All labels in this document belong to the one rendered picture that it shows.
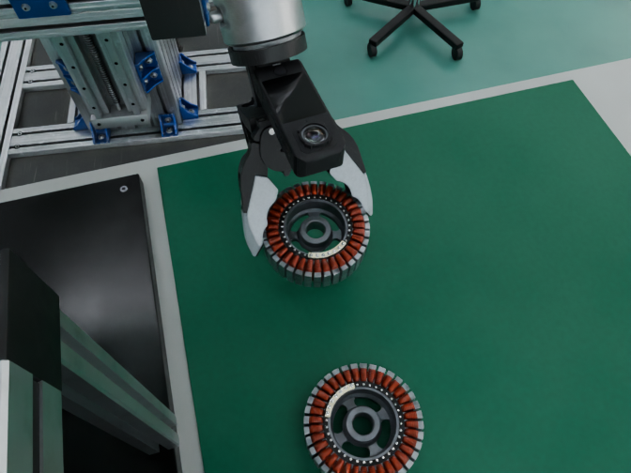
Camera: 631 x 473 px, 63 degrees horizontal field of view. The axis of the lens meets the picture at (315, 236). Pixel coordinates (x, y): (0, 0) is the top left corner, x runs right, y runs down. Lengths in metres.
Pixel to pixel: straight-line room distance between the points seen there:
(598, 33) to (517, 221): 1.73
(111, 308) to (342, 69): 1.50
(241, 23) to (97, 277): 0.32
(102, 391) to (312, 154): 0.23
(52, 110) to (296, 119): 1.30
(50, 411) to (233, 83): 1.43
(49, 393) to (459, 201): 0.54
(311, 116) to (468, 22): 1.81
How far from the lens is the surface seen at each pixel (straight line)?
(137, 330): 0.58
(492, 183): 0.71
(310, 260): 0.51
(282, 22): 0.46
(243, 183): 0.50
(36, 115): 1.69
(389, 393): 0.52
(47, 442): 0.23
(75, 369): 0.31
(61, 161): 1.54
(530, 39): 2.22
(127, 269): 0.62
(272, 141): 0.49
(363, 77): 1.93
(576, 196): 0.73
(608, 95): 0.88
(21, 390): 0.21
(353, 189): 0.54
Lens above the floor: 1.29
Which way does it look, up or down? 59 degrees down
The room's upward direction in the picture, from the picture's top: straight up
